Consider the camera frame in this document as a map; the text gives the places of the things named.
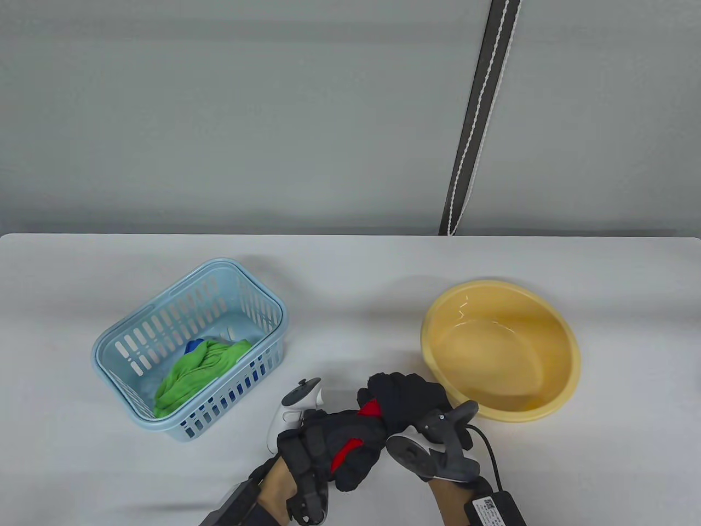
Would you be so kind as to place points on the person's right hand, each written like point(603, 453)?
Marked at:
point(405, 400)

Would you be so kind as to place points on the light blue plastic basket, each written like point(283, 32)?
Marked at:
point(164, 323)

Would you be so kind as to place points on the grey and white controller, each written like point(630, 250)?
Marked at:
point(285, 416)
point(432, 460)

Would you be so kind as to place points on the green rectangular towel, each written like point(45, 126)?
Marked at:
point(191, 378)

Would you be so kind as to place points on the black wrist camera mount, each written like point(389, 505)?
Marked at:
point(312, 493)

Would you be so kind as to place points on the person's right forearm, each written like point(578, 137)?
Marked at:
point(452, 501)

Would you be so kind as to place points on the person's left hand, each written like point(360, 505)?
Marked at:
point(339, 427)

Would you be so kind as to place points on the red rectangular towel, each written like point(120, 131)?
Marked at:
point(345, 455)

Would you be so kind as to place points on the person's left forearm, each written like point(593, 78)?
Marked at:
point(276, 487)

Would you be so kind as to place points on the black box with label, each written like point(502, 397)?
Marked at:
point(230, 507)
point(495, 509)

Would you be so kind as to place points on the blue rectangular towel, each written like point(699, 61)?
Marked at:
point(194, 346)

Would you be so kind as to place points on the yellow plastic basin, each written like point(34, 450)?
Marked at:
point(553, 329)

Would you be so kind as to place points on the dark vertical strip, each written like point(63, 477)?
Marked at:
point(482, 109)

